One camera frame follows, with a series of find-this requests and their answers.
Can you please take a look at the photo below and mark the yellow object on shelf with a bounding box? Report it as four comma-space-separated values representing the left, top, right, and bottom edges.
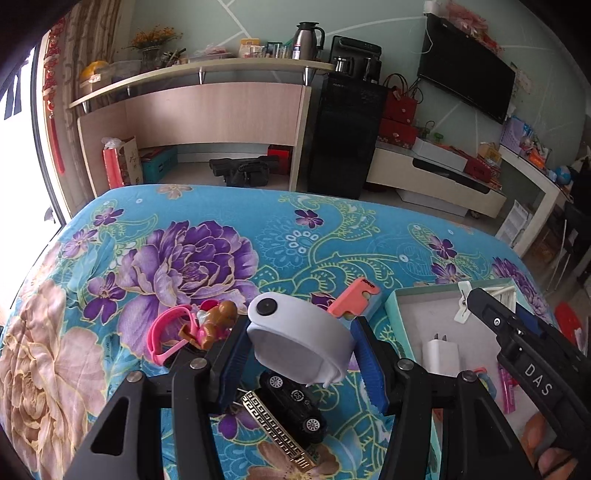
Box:
78, 60, 114, 86

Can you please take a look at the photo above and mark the black toy car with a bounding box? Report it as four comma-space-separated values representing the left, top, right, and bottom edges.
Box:
259, 370, 328, 446

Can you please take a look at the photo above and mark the pink wristband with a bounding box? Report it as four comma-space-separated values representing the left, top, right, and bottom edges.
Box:
148, 305, 199, 367

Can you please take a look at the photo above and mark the black water dispenser cabinet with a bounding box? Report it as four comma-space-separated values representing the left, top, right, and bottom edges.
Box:
307, 34, 389, 200

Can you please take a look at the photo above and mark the grey wristband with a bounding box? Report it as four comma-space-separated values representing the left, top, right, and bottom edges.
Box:
247, 292, 354, 387

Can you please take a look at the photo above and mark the small red box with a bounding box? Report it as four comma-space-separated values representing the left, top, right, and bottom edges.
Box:
268, 144, 293, 176

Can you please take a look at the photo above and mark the black wall television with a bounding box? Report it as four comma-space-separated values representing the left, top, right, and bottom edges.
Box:
417, 13, 517, 124

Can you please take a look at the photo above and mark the flat white box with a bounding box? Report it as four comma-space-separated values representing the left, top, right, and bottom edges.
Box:
412, 137, 467, 169

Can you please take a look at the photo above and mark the red plastic stool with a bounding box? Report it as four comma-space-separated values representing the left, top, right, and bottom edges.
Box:
554, 302, 578, 333

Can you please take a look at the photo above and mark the teal and white cardboard tray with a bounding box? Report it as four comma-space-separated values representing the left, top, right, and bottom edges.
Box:
384, 277, 555, 480

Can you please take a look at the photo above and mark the red gift box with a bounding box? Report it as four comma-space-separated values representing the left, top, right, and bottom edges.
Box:
379, 117, 419, 148

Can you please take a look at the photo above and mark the patterned curtain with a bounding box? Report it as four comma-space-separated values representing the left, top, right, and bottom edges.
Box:
62, 0, 134, 102

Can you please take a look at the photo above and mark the wooden desk with shelf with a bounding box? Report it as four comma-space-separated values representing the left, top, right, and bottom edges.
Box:
68, 59, 335, 199

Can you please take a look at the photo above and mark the red hanging ornament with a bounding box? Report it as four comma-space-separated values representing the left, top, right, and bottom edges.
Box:
41, 23, 65, 174

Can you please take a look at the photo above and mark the beige ribbed plastic holder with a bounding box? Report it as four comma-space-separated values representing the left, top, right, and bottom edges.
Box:
478, 284, 518, 312

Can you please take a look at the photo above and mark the white side desk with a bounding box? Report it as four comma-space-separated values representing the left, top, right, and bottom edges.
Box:
499, 145, 568, 254

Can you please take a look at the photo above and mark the red and white gift bag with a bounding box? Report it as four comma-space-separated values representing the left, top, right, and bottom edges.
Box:
102, 135, 144, 189

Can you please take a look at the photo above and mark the brown dog toy figure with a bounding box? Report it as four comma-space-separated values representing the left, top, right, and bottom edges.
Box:
179, 299, 241, 352

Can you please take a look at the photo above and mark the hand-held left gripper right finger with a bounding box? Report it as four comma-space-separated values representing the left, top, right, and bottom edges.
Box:
351, 316, 539, 480

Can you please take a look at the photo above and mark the vase of yellow flowers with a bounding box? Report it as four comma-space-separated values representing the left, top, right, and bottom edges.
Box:
127, 25, 178, 72

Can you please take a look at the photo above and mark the floral printed blanket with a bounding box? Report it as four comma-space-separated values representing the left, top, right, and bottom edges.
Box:
0, 184, 559, 480

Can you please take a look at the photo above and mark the white charger plug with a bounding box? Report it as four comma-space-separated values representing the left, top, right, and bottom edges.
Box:
422, 333, 460, 386

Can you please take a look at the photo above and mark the flat red box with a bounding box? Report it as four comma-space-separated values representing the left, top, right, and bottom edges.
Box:
464, 154, 492, 181

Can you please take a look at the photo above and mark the white paper bag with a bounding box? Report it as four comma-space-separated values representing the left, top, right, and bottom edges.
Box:
499, 200, 532, 245

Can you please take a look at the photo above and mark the teal storage box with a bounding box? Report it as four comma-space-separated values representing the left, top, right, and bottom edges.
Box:
141, 148, 178, 184

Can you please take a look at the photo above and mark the black device under desk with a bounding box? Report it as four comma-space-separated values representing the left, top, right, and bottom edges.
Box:
209, 156, 280, 188

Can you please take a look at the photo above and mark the pink tube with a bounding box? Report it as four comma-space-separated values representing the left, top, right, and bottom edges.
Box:
496, 362, 520, 415

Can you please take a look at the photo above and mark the coral and blue clip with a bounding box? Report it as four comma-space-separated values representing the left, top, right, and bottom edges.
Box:
329, 277, 382, 319

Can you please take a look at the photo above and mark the cream television cabinet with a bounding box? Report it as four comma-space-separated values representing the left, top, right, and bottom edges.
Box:
365, 138, 508, 219

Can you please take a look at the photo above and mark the white plastic clip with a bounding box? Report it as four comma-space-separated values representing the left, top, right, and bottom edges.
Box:
455, 282, 474, 321

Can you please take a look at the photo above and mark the person's right hand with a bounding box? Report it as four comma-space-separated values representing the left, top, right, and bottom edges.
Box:
526, 411, 578, 480

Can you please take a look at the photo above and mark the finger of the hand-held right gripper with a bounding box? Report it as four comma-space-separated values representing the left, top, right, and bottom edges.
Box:
465, 287, 522, 342
515, 302, 555, 340

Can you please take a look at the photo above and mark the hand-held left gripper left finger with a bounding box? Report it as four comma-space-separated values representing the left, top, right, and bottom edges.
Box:
65, 316, 252, 480

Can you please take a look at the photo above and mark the steel thermos jug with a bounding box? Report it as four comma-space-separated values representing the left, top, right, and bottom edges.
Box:
293, 21, 326, 61

